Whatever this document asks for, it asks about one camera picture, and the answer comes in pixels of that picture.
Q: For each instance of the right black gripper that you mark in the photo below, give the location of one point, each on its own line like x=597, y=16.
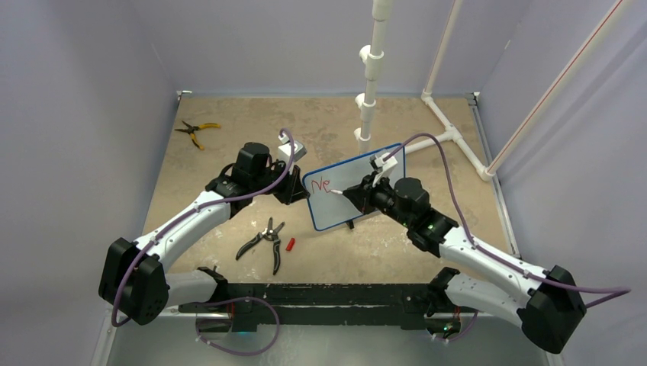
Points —
x=362, y=194

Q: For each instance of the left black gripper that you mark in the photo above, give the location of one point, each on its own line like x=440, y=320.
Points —
x=298, y=190

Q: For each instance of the blue framed whiteboard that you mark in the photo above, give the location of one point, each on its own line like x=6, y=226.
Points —
x=327, y=208

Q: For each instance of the red marker cap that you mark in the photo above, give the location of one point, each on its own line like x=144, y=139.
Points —
x=290, y=244

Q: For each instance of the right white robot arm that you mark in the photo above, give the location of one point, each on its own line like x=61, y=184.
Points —
x=542, y=303

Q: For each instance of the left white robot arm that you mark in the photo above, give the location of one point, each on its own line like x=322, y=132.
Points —
x=135, y=278

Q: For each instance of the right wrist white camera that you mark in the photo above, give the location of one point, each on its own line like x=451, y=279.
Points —
x=383, y=165

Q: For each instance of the wrist white camera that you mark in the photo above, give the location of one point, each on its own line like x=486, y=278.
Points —
x=383, y=165
x=290, y=149

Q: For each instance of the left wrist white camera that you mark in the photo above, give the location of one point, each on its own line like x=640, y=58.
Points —
x=290, y=149

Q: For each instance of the black handled wire stripper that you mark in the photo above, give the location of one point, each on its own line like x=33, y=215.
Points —
x=269, y=234

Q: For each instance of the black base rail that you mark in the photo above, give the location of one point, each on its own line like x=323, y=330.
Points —
x=407, y=306

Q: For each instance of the yellow handled pliers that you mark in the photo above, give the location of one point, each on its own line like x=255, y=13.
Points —
x=191, y=130

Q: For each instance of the white PVC pipe frame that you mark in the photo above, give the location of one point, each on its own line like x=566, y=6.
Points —
x=406, y=52

